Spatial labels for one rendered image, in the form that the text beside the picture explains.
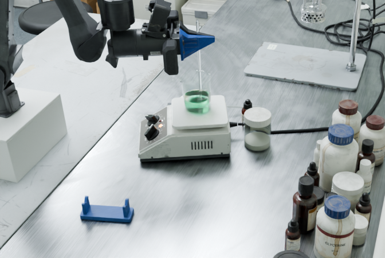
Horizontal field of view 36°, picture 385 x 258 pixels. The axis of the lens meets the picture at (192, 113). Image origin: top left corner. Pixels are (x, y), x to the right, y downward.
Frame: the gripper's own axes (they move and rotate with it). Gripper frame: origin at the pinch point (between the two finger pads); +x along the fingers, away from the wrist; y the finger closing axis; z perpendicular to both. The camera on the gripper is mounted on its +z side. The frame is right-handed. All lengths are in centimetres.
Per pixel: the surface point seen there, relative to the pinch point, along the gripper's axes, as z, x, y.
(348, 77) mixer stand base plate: -25, 38, 26
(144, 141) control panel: -21.9, -12.8, -3.6
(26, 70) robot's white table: -25, -49, 39
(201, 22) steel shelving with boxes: -90, 0, 218
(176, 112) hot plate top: -16.8, -5.5, -0.2
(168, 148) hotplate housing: -22.0, -7.4, -6.4
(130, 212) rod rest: -24.6, -14.4, -23.1
